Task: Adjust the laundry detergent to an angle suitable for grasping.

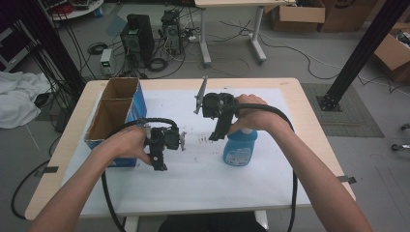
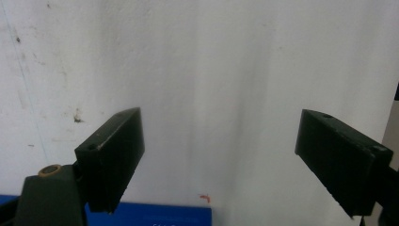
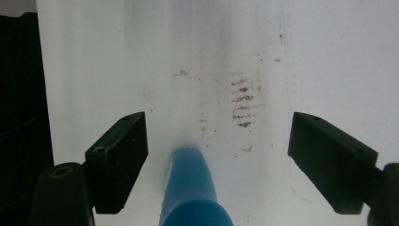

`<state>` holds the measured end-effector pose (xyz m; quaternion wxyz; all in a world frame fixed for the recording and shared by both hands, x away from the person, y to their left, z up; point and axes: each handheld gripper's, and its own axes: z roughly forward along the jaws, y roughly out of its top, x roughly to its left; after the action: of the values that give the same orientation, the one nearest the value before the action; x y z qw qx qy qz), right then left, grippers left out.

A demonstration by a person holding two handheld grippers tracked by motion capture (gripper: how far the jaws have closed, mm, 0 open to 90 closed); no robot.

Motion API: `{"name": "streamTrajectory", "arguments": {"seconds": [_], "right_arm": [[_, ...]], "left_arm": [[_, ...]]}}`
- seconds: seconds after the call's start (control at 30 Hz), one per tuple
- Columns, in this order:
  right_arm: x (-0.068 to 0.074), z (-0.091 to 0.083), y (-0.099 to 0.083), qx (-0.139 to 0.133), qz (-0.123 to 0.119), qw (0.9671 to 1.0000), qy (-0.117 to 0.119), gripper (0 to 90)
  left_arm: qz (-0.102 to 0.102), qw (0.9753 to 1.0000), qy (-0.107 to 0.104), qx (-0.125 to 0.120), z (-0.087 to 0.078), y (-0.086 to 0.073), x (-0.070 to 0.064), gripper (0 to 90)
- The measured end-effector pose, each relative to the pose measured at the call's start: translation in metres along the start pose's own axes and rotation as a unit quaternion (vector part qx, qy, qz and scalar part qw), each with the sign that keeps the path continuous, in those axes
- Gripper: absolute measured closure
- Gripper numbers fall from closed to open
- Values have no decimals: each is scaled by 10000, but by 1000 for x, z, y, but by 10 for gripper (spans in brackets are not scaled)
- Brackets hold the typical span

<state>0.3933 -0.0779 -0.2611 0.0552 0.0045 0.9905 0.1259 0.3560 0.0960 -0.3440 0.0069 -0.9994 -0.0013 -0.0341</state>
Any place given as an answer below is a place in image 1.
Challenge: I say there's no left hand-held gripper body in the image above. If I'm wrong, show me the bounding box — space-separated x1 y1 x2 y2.
144 126 188 155

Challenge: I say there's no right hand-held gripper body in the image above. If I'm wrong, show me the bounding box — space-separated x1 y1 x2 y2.
192 75 240 121

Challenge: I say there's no blue spray bottle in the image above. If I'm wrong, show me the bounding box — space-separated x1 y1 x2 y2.
222 128 259 167

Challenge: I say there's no person's right hand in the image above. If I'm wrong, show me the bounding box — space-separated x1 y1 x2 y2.
227 93 287 135

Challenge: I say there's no person's left hand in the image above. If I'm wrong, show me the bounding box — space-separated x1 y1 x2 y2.
102 125 153 166

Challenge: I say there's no white table mat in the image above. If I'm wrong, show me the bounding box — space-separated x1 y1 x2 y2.
61 87 312 217

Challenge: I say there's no blue cardboard box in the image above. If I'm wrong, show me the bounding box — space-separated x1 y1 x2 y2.
84 76 148 168

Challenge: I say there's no white table leg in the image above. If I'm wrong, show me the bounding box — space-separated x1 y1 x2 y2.
253 210 269 230
123 216 140 232

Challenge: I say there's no person's dark clothing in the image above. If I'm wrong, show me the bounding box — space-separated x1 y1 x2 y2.
159 211 267 232

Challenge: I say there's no small open computer tower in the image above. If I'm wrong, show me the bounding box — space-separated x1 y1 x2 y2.
160 9 184 56

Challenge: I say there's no white power supply unit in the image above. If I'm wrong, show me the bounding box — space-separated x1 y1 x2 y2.
100 47 114 77

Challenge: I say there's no large black computer tower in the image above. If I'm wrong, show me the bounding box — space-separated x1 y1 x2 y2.
120 13 156 67

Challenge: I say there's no white-legged wooden desk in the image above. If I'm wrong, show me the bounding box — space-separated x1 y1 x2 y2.
193 0 297 65

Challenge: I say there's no grey tape strip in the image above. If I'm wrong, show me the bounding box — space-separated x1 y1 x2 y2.
34 165 60 179
336 175 358 186

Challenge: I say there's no open brown cardboard box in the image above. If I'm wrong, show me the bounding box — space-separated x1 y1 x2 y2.
270 0 327 33

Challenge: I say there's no grey floor mat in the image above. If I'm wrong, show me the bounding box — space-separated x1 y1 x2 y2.
301 82 385 138

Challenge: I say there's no white cloth heap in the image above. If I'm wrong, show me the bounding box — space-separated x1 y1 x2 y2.
0 71 52 131

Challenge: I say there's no round white table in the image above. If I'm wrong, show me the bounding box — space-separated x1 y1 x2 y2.
47 0 105 21

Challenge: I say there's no closed brown cardboard box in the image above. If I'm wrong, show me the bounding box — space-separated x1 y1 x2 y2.
318 0 379 34

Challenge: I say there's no cardboard box with dark contents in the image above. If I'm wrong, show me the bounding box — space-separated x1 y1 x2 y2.
372 21 410 84

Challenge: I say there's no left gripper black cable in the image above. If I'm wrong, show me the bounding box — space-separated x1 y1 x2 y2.
101 117 180 232

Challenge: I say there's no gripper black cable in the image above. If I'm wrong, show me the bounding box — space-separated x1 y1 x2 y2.
101 117 180 232
221 102 298 232

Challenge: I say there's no coiled black cable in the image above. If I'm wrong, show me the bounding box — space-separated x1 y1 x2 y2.
146 57 169 73
87 42 109 55

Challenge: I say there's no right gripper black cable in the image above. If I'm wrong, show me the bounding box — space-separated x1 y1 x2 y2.
221 102 298 232

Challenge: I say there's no long black floor cable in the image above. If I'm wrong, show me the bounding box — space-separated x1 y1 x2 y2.
220 18 343 81

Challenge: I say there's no black metal frame post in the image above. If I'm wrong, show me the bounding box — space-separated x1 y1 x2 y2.
316 0 410 113

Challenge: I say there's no black post with cables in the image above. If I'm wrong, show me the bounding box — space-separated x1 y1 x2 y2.
5 0 87 95

